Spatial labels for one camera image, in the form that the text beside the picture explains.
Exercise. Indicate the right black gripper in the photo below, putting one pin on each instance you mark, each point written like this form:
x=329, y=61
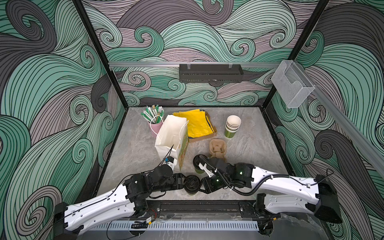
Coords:
x=207, y=186

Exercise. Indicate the black wall-mounted tray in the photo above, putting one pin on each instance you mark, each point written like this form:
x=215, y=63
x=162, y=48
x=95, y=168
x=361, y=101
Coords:
x=210, y=73

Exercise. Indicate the pink cup of stirrers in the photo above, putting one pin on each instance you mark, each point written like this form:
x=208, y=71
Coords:
x=154, y=115

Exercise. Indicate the brown cardboard napkin tray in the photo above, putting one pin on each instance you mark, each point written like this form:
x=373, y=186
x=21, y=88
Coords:
x=212, y=135

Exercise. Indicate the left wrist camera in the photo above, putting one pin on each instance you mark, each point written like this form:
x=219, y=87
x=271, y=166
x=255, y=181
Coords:
x=171, y=162

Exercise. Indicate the yellow napkin stack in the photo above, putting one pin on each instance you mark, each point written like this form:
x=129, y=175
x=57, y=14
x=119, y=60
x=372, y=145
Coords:
x=198, y=123

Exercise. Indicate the black coffee lid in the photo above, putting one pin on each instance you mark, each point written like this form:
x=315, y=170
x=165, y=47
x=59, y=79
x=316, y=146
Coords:
x=192, y=184
x=199, y=160

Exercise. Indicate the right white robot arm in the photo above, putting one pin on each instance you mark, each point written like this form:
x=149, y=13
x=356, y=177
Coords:
x=316, y=196

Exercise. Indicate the brown pulp cup carrier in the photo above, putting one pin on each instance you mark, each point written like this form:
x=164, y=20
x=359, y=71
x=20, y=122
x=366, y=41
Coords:
x=218, y=148

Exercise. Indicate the green paper coffee cup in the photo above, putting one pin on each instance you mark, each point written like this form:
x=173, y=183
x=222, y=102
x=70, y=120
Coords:
x=199, y=171

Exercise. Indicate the white slotted cable duct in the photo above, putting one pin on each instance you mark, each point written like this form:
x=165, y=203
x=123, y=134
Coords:
x=182, y=226

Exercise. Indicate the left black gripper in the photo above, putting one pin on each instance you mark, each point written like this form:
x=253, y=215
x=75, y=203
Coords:
x=178, y=181

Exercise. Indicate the white paper takeout bag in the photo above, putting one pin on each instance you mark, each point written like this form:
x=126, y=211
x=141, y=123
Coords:
x=172, y=139

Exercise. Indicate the clear acrylic wall holder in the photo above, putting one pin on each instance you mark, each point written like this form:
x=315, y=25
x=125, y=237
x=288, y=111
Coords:
x=292, y=83

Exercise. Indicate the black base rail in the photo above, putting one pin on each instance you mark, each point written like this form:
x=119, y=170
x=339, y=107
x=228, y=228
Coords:
x=262, y=206

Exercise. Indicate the stack of green paper cups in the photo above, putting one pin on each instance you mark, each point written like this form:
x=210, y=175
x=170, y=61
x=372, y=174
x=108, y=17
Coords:
x=233, y=123

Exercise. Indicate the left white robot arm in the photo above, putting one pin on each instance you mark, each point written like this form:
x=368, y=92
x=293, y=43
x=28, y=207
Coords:
x=128, y=199

